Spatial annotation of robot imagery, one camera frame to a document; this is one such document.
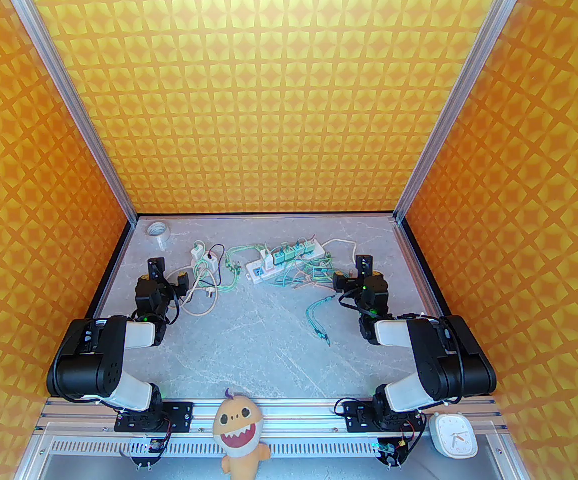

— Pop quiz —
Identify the white power strip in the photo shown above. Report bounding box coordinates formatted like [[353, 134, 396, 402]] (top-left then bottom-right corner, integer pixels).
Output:
[[245, 242, 332, 285]]

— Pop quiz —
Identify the black table edge trim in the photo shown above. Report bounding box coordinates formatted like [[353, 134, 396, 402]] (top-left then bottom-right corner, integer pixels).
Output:
[[50, 219, 137, 399], [398, 217, 493, 397]]

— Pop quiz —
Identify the clear tape roll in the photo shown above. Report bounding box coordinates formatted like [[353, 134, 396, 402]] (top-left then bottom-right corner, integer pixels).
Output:
[[147, 222, 172, 252]]

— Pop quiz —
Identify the small electronics board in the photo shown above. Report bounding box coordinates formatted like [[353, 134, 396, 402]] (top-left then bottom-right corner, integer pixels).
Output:
[[375, 438, 410, 469], [130, 438, 168, 469]]

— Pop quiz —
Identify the orange shark plush toy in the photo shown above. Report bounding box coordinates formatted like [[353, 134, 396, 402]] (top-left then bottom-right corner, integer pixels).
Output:
[[212, 387, 271, 480]]

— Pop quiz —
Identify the white square clock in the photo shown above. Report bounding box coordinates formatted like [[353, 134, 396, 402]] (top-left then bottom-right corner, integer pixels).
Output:
[[429, 412, 478, 459]]

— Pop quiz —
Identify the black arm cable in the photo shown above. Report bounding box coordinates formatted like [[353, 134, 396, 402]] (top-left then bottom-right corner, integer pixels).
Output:
[[339, 292, 369, 319], [166, 288, 182, 325]]

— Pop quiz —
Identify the green braided cable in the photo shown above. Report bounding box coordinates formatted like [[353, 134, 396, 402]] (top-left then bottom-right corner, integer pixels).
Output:
[[306, 294, 332, 347], [294, 257, 355, 290], [221, 244, 265, 294], [269, 260, 319, 290]]

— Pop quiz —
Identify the white power strip cord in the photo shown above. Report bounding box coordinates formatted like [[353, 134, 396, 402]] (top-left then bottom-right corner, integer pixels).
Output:
[[323, 239, 360, 269]]

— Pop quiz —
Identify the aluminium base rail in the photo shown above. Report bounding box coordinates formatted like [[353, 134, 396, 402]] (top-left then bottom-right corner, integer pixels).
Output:
[[36, 397, 507, 436]]

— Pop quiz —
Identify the slotted metal cable tray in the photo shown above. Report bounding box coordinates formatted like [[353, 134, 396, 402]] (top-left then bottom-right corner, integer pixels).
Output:
[[19, 434, 519, 480]]

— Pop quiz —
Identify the aluminium frame post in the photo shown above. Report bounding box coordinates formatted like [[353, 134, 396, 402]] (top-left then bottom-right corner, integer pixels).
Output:
[[0, 0, 138, 225], [393, 0, 533, 225]]

